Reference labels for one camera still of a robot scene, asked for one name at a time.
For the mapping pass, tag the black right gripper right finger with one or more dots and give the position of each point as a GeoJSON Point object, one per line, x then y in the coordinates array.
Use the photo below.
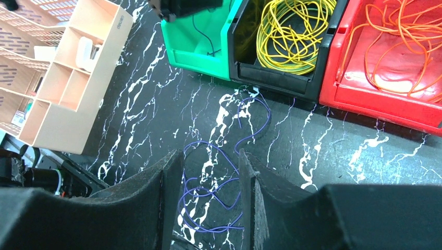
{"type": "Point", "coordinates": [280, 215]}

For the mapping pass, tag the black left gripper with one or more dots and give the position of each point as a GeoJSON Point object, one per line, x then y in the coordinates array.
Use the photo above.
{"type": "Point", "coordinates": [170, 10]}

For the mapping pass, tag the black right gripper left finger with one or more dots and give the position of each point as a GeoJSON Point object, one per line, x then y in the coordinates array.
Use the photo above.
{"type": "Point", "coordinates": [138, 213]}

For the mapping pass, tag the green plastic bin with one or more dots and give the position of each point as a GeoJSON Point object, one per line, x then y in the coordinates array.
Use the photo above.
{"type": "Point", "coordinates": [199, 42]}

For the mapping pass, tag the black plastic bin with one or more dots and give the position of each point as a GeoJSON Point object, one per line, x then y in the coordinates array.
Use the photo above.
{"type": "Point", "coordinates": [283, 46]}

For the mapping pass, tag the peach plastic file rack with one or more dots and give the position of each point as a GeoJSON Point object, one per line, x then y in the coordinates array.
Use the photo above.
{"type": "Point", "coordinates": [57, 60]}

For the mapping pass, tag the red plastic bin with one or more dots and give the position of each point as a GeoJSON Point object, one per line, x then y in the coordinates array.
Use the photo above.
{"type": "Point", "coordinates": [385, 62]}

